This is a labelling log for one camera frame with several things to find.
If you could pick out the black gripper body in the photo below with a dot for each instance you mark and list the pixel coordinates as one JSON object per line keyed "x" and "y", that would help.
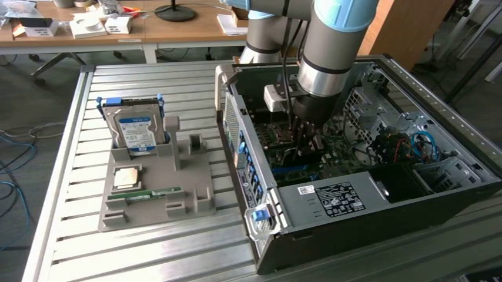
{"x": 314, "y": 110}

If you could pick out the graphics card with metal bracket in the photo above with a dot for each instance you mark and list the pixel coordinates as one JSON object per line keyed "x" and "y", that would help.
{"x": 298, "y": 160}

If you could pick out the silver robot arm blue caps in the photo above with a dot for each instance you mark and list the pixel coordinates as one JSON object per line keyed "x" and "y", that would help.
{"x": 333, "y": 44}

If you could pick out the CPU socket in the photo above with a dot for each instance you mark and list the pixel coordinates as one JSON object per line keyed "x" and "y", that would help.
{"x": 282, "y": 136}

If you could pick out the green motherboard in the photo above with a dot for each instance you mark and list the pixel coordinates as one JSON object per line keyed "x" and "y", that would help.
{"x": 345, "y": 152}

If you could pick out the blue expansion slot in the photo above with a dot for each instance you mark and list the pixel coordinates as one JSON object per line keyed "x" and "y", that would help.
{"x": 290, "y": 169}

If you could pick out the grey power supply unit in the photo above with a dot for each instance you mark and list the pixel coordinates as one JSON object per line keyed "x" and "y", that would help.
{"x": 306, "y": 205}

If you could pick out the blue case latch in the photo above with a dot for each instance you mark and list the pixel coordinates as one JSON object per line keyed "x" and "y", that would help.
{"x": 260, "y": 216}

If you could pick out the black open PC case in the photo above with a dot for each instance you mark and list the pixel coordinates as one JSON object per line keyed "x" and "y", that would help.
{"x": 353, "y": 235}

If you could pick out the white paper stack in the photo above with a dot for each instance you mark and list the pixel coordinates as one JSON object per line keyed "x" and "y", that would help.
{"x": 232, "y": 28}

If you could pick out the brown cardboard box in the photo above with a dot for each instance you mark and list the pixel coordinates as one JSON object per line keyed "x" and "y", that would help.
{"x": 237, "y": 16}

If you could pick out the grey parts rack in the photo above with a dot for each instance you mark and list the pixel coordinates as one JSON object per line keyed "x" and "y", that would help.
{"x": 157, "y": 176}

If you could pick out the wooden cabinet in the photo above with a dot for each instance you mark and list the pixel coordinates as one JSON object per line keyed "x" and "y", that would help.
{"x": 425, "y": 29}

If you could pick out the hard disk in blue caddy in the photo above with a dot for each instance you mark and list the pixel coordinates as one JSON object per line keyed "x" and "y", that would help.
{"x": 136, "y": 129}

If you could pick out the green RAM stick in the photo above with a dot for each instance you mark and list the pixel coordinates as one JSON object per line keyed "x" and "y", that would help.
{"x": 141, "y": 194}

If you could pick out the silver CPU chip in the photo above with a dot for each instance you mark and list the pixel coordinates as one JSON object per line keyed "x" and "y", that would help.
{"x": 126, "y": 177}

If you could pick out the black lamp base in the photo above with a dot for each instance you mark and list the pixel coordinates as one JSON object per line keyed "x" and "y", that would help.
{"x": 174, "y": 13}

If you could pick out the wooden desk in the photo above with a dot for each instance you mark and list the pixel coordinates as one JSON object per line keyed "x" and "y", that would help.
{"x": 137, "y": 29}

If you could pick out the orange paper item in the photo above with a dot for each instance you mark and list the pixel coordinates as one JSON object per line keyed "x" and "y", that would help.
{"x": 132, "y": 11}

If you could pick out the small white labelled box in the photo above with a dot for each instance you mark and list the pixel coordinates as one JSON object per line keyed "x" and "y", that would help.
{"x": 118, "y": 26}

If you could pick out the white flat box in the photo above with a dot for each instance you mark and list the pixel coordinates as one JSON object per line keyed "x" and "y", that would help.
{"x": 89, "y": 33}

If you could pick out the white tape roll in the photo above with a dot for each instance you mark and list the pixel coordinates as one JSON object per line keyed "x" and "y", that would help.
{"x": 90, "y": 24}

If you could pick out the grey cup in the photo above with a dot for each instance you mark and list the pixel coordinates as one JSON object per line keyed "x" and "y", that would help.
{"x": 63, "y": 3}

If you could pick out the black and white box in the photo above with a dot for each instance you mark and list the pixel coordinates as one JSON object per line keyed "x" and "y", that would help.
{"x": 39, "y": 28}

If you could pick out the clear plastic bag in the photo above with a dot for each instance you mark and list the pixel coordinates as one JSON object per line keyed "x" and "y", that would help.
{"x": 19, "y": 8}

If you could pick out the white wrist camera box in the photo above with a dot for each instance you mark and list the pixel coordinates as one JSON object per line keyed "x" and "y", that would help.
{"x": 274, "y": 101}

